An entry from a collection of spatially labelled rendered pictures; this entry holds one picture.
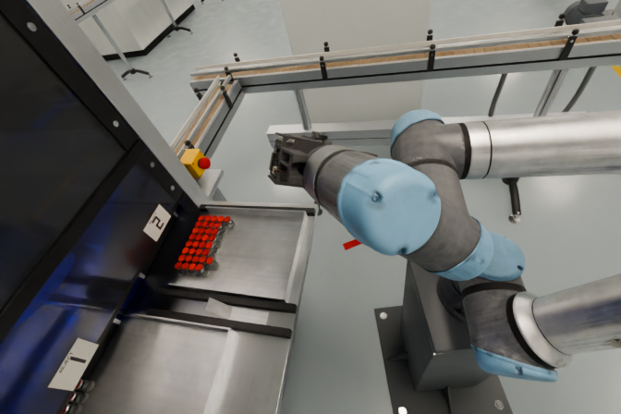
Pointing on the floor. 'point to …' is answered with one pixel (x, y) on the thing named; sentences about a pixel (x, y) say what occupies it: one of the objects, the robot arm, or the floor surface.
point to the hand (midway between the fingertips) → (298, 152)
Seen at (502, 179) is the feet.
